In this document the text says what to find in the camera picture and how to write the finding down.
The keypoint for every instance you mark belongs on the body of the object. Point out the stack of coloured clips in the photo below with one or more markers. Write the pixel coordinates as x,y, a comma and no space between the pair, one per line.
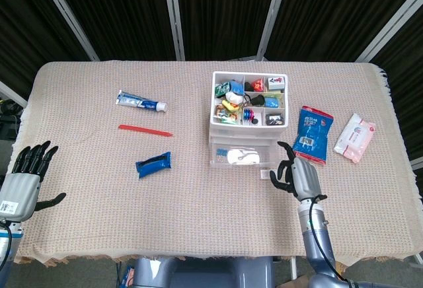
248,115

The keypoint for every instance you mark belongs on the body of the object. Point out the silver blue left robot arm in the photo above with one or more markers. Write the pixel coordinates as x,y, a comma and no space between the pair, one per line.
3,248

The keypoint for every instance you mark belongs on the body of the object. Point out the shiny metallic packet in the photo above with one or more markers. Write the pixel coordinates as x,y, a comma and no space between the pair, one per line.
220,112

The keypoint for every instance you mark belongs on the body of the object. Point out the clear drawer with blue clip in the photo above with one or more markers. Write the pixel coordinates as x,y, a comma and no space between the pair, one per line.
269,156

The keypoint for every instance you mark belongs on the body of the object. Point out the green blue patterned packet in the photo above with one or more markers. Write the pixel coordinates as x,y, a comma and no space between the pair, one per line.
272,102

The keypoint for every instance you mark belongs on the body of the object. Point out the beige woven tablecloth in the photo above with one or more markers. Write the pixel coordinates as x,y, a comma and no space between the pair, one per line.
165,202

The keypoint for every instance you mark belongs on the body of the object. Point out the white plastic device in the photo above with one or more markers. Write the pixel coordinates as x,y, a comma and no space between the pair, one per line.
238,157

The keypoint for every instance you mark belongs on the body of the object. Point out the white pink wet wipes pack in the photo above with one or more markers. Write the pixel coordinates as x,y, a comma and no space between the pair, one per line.
353,136

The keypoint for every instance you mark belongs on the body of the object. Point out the black grey right robot hand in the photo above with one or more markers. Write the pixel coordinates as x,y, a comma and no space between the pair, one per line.
305,179

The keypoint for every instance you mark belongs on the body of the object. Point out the blue white toothpaste tube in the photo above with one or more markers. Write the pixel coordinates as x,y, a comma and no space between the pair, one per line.
138,102

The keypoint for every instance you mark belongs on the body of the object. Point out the red plastic stick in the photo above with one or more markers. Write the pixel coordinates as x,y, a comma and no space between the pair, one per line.
145,130

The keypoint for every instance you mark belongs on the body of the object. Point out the white plastic drawer organizer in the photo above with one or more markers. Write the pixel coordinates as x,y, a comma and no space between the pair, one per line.
231,126

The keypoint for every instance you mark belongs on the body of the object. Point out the yellow wrapped block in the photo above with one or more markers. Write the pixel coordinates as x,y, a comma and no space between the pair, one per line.
228,104

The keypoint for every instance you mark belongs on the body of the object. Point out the black grey left robot hand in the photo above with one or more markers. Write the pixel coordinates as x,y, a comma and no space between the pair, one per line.
20,192

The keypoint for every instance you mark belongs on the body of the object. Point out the blue binder clip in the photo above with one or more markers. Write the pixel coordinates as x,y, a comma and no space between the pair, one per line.
221,152

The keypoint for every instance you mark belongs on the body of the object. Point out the small white tag item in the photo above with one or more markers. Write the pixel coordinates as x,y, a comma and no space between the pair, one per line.
265,174

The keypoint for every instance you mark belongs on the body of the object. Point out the blue red snack bag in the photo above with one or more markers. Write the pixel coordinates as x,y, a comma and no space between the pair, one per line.
312,136

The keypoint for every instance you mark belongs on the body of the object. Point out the grey blue robot torso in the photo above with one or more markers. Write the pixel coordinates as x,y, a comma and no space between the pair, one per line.
198,274

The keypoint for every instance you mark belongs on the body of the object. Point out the orange red small item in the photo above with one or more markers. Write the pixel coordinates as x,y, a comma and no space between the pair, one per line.
258,85

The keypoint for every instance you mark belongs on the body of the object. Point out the white partition frame post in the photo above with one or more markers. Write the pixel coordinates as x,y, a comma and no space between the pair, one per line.
393,26
174,15
273,15
13,95
67,15

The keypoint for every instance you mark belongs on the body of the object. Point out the small black round button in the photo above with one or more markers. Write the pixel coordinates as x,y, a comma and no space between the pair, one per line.
256,122

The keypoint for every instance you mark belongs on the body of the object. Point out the small blue packet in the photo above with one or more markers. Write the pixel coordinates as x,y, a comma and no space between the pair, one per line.
236,87

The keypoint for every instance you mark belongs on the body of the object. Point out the white table leg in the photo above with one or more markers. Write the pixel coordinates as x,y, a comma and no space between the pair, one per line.
293,268

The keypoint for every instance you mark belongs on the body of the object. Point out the blue foil snack packet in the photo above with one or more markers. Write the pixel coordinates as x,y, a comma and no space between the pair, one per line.
153,165

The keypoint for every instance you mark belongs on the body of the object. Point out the white rectangular eraser block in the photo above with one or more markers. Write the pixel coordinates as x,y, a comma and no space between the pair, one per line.
275,82

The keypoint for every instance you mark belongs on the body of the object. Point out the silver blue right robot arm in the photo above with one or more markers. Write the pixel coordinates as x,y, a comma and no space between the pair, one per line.
319,222

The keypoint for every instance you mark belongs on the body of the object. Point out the black flat device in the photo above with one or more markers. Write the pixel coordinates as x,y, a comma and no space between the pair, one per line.
274,119

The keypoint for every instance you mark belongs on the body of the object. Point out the black rubber lump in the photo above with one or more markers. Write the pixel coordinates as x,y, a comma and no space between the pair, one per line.
248,86

